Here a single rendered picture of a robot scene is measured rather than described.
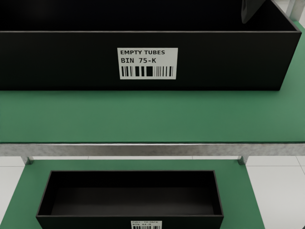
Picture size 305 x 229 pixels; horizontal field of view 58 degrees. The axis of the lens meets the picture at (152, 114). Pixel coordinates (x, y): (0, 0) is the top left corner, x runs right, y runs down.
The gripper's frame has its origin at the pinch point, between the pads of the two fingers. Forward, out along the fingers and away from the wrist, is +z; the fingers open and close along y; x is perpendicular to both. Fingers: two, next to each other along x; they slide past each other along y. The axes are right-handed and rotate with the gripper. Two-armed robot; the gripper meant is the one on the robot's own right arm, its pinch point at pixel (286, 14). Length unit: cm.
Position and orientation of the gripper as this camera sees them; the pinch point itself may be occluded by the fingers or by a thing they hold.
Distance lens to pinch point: 37.9
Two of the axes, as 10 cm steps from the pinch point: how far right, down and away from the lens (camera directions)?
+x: -0.1, 9.3, -3.6
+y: -10.0, -0.1, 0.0
